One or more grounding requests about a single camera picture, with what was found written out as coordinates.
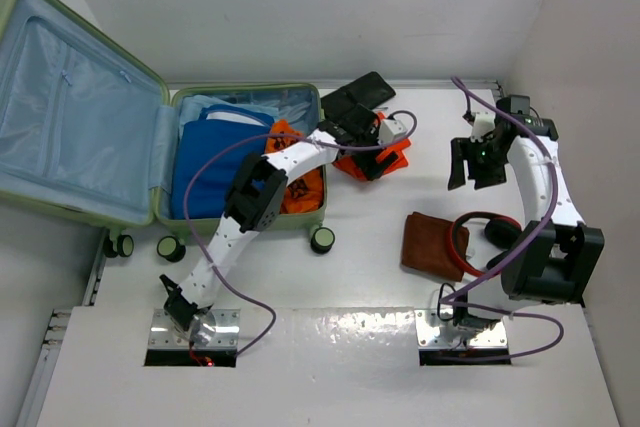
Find plain orange cloth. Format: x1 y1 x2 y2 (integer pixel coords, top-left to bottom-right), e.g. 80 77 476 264
333 110 411 181

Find red black headphones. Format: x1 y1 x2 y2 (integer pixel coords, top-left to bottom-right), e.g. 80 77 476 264
445 211 523 278

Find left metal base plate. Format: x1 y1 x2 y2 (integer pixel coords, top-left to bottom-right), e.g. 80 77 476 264
148 309 240 351

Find orange black patterned blanket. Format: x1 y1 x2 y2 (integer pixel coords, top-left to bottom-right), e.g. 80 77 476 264
264 136 324 215

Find black pouch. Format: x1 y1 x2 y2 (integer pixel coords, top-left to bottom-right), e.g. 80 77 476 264
321 71 396 120

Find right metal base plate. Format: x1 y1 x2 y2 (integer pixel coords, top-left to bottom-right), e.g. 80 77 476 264
414 309 508 351

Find metal base plate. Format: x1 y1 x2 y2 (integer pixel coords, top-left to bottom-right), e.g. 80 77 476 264
148 309 240 351
414 309 508 351

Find blue garment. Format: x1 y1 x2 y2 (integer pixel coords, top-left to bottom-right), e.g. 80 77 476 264
170 105 275 220

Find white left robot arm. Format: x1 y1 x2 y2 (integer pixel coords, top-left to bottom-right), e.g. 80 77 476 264
161 116 414 332

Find brown towel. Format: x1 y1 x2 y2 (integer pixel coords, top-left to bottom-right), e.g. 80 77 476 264
401 212 464 282

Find green hard-shell suitcase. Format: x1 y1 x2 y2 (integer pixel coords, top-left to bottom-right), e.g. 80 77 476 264
1 0 324 262

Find light blue cloth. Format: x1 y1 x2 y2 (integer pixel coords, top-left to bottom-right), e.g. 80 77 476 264
178 93 321 133

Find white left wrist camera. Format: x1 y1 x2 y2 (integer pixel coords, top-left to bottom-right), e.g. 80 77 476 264
378 118 407 146

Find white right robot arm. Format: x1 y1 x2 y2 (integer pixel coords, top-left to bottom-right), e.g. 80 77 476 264
438 95 605 341

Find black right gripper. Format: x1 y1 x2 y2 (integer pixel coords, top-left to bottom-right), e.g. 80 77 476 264
450 136 510 190

